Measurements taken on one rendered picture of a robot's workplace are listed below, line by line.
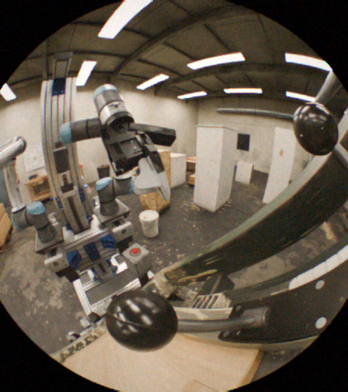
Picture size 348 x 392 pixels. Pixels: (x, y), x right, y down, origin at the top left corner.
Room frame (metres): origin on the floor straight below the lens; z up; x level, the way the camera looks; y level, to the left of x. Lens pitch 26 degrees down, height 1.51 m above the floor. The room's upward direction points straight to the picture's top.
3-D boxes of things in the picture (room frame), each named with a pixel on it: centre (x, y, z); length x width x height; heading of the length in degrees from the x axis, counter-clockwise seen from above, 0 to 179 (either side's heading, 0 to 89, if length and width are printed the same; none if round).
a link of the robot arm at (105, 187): (0.76, 0.45, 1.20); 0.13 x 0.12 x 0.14; 110
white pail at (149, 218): (1.71, 0.38, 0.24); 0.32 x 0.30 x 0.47; 136
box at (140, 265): (0.48, 0.22, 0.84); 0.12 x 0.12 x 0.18; 55
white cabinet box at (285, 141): (2.80, -2.89, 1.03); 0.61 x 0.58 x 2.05; 136
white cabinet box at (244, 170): (4.50, -2.72, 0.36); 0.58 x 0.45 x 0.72; 46
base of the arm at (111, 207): (0.76, 0.46, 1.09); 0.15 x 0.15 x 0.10
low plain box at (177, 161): (3.94, 0.17, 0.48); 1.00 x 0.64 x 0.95; 136
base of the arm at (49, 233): (0.40, 0.80, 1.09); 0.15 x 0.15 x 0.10
